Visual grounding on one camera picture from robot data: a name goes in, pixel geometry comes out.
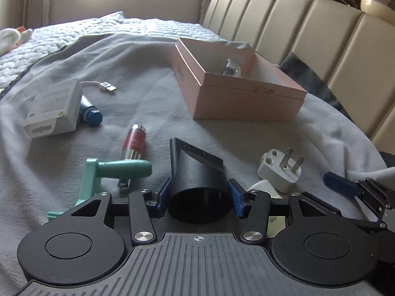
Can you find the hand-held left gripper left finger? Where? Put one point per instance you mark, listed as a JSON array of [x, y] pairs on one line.
[[163, 200]]

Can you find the grey fleece blanket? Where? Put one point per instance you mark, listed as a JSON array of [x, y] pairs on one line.
[[139, 67]]

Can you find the white packaging box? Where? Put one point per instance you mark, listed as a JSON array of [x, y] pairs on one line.
[[52, 104]]

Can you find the clear glass bulb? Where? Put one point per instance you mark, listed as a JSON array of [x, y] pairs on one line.
[[231, 67]]

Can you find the black hair dryer nozzle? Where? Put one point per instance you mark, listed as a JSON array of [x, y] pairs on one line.
[[197, 175]]

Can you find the glass globe lamp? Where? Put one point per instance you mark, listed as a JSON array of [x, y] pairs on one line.
[[378, 4]]

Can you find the red lipstick bottle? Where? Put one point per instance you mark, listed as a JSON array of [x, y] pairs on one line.
[[134, 138]]

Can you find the white plug adapter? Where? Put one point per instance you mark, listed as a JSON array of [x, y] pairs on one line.
[[277, 172]]

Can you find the dark grey cloth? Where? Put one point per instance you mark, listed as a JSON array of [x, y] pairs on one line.
[[308, 74]]

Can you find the beige curtain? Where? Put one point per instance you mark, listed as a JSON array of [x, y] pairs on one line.
[[40, 0]]

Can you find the pink cardboard box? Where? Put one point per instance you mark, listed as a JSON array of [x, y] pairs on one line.
[[240, 101]]

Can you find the blue capped tube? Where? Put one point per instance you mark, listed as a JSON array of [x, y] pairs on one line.
[[91, 114]]

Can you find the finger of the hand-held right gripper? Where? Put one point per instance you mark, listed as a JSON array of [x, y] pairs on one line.
[[339, 182]]

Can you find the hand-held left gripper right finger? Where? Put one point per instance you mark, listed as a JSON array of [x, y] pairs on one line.
[[237, 200]]

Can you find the white plush toy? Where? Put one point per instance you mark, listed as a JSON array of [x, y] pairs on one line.
[[12, 38]]

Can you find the beige padded headboard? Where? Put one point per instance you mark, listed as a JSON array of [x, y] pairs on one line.
[[339, 37]]

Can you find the quilted bed cover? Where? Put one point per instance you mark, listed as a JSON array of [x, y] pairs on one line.
[[46, 40]]

